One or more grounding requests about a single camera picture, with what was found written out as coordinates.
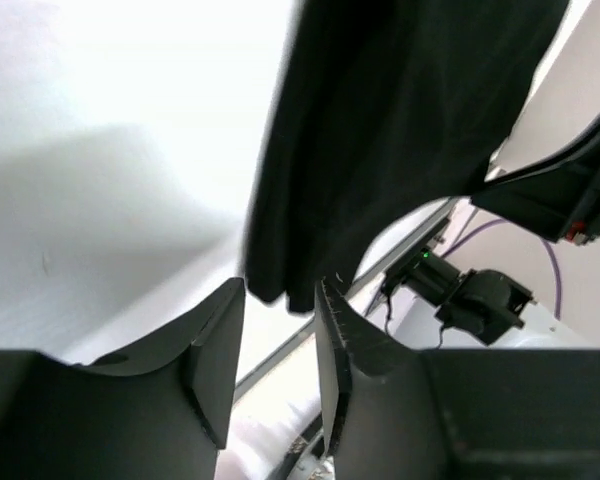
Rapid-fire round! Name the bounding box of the front aluminium rail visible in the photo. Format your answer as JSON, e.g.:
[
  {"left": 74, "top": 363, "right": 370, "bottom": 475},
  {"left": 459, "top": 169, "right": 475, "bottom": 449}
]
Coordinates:
[{"left": 234, "top": 199, "right": 457, "bottom": 402}]

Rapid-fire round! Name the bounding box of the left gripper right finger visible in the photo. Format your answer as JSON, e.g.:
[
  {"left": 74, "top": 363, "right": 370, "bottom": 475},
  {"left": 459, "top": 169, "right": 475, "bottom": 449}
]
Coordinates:
[{"left": 313, "top": 278, "right": 600, "bottom": 480}]

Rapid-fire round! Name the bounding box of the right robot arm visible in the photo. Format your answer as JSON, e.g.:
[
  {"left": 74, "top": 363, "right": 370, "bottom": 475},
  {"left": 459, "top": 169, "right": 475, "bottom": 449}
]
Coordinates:
[{"left": 372, "top": 115, "right": 600, "bottom": 346}]

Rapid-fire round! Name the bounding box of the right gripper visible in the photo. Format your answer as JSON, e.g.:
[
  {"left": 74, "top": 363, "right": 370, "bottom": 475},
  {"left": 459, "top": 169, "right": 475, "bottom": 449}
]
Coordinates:
[{"left": 471, "top": 115, "right": 600, "bottom": 246}]

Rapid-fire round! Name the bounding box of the black skirt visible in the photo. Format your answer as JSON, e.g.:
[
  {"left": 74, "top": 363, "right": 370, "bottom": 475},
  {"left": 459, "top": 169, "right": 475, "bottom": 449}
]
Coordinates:
[{"left": 243, "top": 0, "right": 567, "bottom": 313}]

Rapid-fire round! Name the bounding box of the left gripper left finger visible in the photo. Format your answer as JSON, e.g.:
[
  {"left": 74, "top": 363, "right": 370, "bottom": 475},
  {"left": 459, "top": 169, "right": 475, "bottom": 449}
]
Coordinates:
[{"left": 0, "top": 278, "right": 244, "bottom": 479}]

